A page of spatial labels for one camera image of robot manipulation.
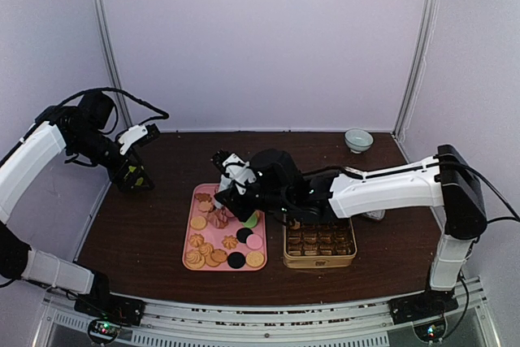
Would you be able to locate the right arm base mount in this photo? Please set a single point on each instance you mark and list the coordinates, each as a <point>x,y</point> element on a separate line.
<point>426,312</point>

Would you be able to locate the metal serving tongs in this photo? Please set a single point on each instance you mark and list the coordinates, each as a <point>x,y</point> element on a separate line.
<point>218,216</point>

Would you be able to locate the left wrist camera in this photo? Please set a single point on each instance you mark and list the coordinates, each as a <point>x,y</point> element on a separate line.
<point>137,135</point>

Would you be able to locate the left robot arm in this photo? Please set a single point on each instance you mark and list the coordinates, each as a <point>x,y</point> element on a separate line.
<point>50,180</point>

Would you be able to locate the beige round biscuit corner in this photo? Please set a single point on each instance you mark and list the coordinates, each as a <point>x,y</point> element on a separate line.
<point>255,259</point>

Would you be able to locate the black sandwich cookie lower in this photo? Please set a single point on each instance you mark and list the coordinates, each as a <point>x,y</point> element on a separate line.
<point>236,260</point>

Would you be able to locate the black sandwich cookie upper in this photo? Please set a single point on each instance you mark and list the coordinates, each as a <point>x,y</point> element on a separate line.
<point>242,234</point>

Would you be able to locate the silver tin lid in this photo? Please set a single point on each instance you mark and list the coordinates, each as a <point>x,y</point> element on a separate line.
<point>375,215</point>

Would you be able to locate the aluminium frame post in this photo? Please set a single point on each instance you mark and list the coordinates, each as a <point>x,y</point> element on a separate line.
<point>416,69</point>
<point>107,48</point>

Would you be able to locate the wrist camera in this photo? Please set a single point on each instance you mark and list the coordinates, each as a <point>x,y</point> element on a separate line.
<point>137,135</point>
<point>234,172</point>

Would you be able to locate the pale ceramic bowl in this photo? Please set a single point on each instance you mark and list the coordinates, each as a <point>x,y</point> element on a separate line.
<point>358,140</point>

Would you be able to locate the black sandwich cookie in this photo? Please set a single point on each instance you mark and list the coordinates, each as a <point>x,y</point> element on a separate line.
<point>236,260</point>
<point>242,234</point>

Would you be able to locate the pink plastic tray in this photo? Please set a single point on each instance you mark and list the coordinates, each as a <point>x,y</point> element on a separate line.
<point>207,248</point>

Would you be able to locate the pink sandwich cookie lower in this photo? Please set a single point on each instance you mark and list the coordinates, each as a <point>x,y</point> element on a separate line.
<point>254,241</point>

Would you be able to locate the gold cookie tin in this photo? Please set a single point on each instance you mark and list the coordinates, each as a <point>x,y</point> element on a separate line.
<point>329,245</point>

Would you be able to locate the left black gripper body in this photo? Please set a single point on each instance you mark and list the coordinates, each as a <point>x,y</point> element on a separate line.
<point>116,175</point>

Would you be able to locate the green sandwich cookie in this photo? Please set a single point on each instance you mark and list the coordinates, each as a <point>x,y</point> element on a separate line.
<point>251,222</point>

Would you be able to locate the right aluminium frame post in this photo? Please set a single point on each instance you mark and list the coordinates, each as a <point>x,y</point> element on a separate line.
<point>416,69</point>

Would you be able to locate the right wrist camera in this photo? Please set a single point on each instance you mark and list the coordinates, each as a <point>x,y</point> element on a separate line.
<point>234,172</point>

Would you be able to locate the left aluminium frame post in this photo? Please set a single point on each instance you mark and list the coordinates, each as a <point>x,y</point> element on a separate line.
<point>107,48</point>

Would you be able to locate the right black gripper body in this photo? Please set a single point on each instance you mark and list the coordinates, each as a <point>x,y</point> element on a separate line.
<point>241,213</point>

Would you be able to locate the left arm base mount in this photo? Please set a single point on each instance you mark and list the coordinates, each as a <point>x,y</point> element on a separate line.
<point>110,318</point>

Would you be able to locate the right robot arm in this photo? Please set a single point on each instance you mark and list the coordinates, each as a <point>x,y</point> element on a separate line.
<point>272,183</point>

